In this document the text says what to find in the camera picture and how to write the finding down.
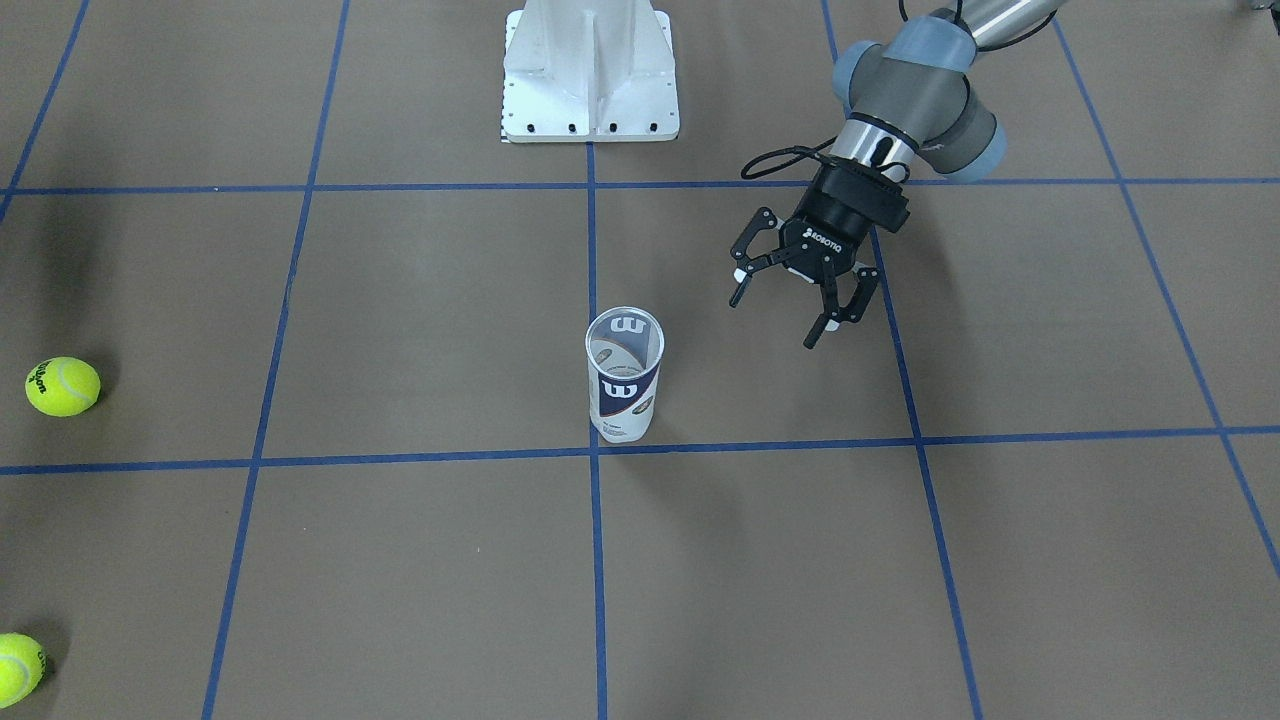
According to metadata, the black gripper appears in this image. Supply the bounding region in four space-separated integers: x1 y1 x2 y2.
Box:
728 160 911 351

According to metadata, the clear tennis ball can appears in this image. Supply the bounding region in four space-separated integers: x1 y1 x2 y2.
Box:
584 306 666 445

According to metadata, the yellow Wilson tennis ball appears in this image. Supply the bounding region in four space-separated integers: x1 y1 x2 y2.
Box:
24 356 102 418

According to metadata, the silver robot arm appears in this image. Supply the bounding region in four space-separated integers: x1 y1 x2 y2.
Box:
730 1 1060 348

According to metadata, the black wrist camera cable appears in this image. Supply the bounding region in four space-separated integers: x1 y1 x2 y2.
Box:
741 140 836 183

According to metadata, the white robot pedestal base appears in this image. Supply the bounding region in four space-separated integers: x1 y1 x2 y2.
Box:
500 1 681 143

